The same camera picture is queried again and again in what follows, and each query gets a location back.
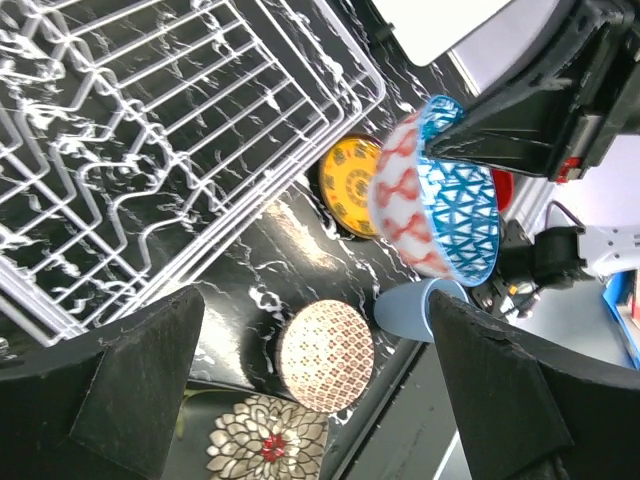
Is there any black floral square plate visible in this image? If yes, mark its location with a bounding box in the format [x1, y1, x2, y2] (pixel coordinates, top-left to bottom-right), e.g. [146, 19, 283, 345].
[162, 386, 329, 480]

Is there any white wire dish rack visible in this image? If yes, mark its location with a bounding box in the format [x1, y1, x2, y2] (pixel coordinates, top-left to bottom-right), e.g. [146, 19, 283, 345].
[1, 1, 385, 347]

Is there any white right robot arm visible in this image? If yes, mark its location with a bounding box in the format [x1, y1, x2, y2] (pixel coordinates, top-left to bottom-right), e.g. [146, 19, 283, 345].
[423, 1, 639, 289]

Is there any light blue plastic cup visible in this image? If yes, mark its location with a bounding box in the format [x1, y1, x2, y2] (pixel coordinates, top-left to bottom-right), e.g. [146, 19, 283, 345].
[374, 278, 469, 343]

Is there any yellow patterned plate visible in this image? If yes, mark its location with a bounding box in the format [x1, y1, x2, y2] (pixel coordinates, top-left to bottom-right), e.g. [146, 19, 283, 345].
[317, 133, 381, 239]

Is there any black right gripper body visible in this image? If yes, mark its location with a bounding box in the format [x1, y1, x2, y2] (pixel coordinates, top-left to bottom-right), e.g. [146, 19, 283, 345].
[519, 1, 639, 181]

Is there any red black lacquer bowl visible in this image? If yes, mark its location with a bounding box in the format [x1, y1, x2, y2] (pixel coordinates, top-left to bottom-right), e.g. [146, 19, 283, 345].
[491, 169, 515, 212]

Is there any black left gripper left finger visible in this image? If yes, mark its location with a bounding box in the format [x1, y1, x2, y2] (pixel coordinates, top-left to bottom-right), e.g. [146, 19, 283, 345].
[1, 286, 204, 479]

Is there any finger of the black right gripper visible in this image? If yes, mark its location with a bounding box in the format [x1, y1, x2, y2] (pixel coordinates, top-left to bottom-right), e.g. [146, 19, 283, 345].
[424, 90, 584, 176]

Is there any beige red patterned bowl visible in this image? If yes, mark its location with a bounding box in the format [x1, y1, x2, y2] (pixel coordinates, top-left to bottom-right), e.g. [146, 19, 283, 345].
[275, 299, 374, 414]

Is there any blue red patterned bowl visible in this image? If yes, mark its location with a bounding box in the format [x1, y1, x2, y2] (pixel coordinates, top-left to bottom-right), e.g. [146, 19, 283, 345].
[368, 95, 501, 287]

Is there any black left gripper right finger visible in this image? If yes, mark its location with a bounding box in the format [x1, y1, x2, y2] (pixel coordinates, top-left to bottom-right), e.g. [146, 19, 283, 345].
[429, 291, 639, 479]

